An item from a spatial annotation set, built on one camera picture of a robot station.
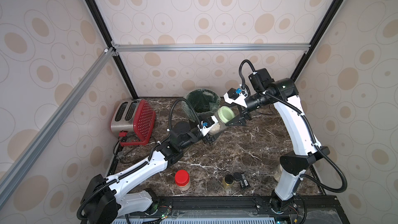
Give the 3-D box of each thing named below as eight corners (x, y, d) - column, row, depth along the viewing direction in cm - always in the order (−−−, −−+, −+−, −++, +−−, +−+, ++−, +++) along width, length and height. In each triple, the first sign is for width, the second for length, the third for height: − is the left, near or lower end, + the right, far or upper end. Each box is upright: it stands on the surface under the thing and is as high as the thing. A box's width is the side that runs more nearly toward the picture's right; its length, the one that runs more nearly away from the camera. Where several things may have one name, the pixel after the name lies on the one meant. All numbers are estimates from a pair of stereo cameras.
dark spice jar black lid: (231, 186, 81) (234, 180, 74) (230, 178, 84) (233, 172, 76) (238, 186, 81) (242, 180, 74) (237, 178, 84) (241, 172, 76)
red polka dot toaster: (116, 145, 96) (101, 128, 82) (127, 117, 111) (116, 99, 96) (147, 145, 96) (138, 129, 82) (154, 117, 111) (148, 99, 97)
